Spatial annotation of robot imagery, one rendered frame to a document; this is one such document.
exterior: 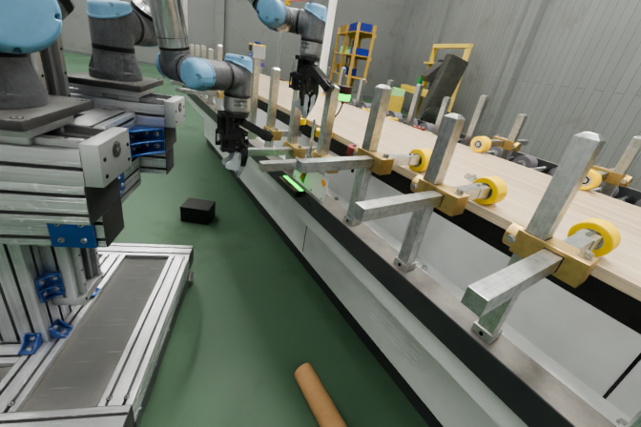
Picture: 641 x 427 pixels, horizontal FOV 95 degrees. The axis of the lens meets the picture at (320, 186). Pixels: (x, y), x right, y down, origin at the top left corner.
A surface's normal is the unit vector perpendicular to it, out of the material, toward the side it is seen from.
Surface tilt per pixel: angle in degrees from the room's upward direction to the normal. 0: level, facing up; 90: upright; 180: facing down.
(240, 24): 90
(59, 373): 0
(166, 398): 0
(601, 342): 90
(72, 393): 0
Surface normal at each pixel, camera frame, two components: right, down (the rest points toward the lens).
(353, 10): 0.15, 0.42
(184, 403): 0.16, -0.90
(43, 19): 0.74, 0.44
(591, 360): -0.83, 0.09
